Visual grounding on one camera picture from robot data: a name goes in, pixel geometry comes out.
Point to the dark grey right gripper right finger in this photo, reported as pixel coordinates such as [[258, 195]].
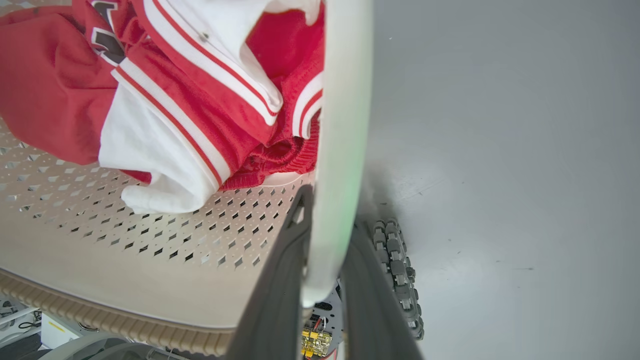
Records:
[[372, 305]]

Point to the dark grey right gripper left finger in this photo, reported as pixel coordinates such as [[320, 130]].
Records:
[[272, 300]]

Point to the beige perforated laundry basket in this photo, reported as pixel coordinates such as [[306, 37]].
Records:
[[150, 260]]

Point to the grey robot wheel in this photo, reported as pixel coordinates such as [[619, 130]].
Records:
[[397, 272]]

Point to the red and white jersey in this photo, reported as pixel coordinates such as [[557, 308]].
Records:
[[165, 90]]

